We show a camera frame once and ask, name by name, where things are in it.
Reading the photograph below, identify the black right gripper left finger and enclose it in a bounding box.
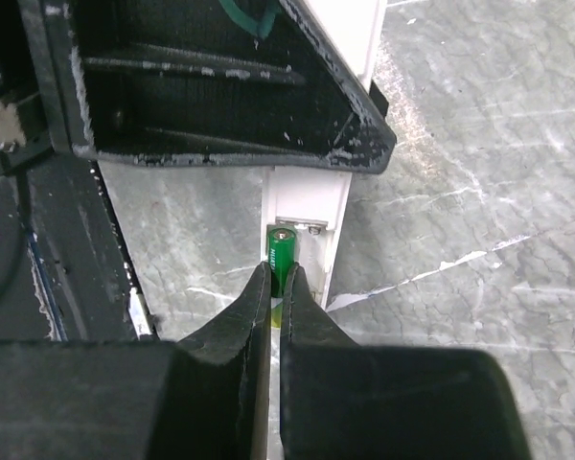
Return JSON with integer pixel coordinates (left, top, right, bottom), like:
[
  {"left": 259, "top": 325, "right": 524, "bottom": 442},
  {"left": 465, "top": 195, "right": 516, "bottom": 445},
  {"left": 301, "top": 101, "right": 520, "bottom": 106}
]
[{"left": 0, "top": 263, "right": 271, "bottom": 459}]

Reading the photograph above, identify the green AA battery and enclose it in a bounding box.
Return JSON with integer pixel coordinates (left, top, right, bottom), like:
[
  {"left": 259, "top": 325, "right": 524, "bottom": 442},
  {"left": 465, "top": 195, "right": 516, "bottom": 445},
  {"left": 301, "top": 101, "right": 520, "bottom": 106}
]
[{"left": 266, "top": 226, "right": 299, "bottom": 330}]

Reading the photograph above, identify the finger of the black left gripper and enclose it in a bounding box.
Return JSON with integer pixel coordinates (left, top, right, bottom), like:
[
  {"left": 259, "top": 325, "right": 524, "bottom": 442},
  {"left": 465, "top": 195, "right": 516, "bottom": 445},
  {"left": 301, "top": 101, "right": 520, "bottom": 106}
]
[{"left": 19, "top": 1, "right": 397, "bottom": 173}]

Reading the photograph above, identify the slim white remote control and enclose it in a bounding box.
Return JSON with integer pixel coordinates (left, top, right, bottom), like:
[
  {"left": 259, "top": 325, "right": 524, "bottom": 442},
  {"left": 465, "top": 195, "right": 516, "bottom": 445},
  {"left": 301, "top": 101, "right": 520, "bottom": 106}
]
[{"left": 261, "top": 0, "right": 389, "bottom": 312}]

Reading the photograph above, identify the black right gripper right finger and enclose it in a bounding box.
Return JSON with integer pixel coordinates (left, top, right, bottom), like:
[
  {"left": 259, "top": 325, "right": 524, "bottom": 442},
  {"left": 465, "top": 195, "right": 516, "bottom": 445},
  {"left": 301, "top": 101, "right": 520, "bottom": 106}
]
[{"left": 280, "top": 265, "right": 531, "bottom": 459}]

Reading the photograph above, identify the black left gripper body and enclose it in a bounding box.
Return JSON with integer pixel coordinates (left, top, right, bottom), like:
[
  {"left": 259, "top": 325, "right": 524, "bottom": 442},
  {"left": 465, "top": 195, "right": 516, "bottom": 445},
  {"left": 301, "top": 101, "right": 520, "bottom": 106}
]
[{"left": 0, "top": 1, "right": 72, "bottom": 173}]

